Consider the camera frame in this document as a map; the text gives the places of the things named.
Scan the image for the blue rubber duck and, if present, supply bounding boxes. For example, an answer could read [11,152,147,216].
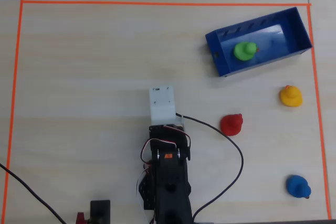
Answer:
[285,174,312,200]

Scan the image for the black camera cable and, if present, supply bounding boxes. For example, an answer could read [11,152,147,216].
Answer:
[175,113,245,224]

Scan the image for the red white servo wires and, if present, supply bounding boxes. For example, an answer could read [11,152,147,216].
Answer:
[140,125,192,165]

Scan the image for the black power cable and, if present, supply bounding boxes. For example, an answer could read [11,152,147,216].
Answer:
[0,163,67,224]

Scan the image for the small black red device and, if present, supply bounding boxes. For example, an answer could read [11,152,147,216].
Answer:
[90,199,111,224]

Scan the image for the orange tape strip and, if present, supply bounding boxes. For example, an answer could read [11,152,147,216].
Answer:
[306,4,332,221]
[20,0,312,7]
[2,0,25,224]

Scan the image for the red clamp handle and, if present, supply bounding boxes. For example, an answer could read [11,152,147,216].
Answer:
[76,211,88,224]

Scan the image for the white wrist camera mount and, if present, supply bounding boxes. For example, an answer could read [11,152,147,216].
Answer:
[149,85,185,127]

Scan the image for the yellow rubber duck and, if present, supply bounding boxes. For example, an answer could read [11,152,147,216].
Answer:
[279,84,303,108]

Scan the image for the green rubber duck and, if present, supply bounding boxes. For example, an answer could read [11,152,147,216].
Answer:
[233,41,260,62]

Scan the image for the red rubber duck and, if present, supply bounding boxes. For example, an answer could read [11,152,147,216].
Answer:
[220,113,244,137]

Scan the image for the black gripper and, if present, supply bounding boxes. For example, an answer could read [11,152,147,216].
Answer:
[149,124,186,140]

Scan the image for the blue plastic box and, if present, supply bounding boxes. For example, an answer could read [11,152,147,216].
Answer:
[205,6,314,78]

